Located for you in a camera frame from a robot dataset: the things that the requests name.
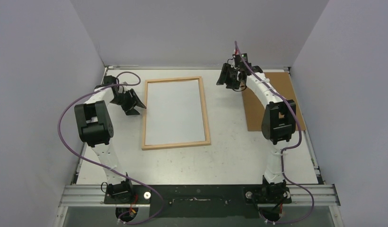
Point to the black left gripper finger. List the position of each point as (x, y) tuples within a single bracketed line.
[(130, 110), (135, 100)]

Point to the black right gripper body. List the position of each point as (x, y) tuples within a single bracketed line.
[(228, 77)]

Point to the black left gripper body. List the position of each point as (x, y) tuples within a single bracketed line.
[(125, 100)]

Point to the colour printed photo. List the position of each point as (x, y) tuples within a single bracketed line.
[(175, 111)]

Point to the brown frame backing board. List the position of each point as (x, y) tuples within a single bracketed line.
[(254, 110)]

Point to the light wooden picture frame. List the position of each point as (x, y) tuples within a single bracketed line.
[(206, 125)]

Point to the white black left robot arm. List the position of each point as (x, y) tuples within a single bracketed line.
[(95, 128)]

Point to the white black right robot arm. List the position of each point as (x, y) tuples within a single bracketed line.
[(277, 126)]

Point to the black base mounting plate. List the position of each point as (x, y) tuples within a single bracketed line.
[(196, 201)]

